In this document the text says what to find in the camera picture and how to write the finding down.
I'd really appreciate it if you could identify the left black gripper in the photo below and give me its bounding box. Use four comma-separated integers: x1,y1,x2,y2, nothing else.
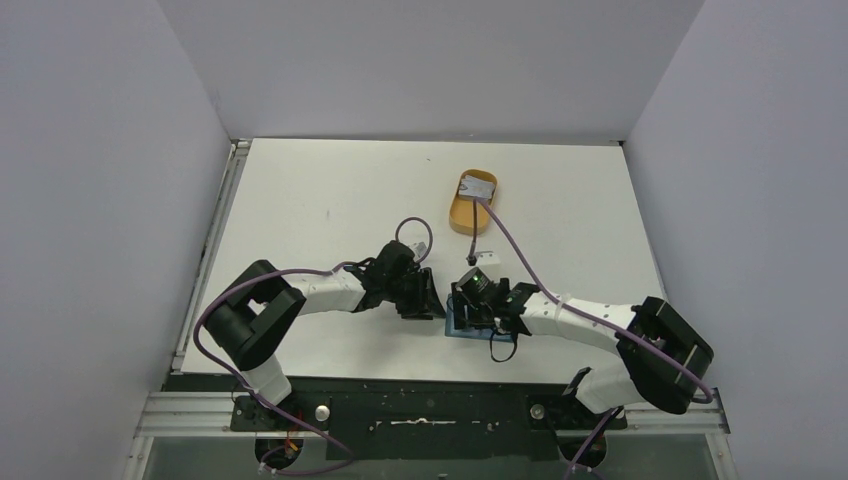
384,267,445,320

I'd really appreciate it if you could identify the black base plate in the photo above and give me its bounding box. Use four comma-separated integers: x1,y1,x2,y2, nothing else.
162,374,627,469

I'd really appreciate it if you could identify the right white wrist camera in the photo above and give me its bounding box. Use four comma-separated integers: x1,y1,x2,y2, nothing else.
474,251,501,265

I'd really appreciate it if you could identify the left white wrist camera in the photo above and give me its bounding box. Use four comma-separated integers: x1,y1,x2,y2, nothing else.
408,242,429,262

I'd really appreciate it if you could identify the yellow oval tray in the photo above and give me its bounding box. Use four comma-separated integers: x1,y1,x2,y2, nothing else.
449,169,498,236

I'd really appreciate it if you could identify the blue leather card holder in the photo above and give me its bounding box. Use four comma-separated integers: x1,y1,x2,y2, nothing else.
445,295,511,343

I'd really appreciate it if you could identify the aluminium frame rail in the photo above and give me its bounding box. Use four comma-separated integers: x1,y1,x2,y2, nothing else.
121,138,253,479

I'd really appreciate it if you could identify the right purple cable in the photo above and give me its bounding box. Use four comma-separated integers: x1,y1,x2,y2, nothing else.
466,197,715,480

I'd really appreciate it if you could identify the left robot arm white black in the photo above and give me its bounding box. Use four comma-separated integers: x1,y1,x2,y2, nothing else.
193,240,446,429

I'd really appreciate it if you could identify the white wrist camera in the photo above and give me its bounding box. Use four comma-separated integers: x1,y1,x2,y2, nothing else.
474,251,501,265
408,242,429,262

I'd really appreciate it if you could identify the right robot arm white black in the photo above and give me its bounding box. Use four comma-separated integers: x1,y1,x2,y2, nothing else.
451,267,714,427

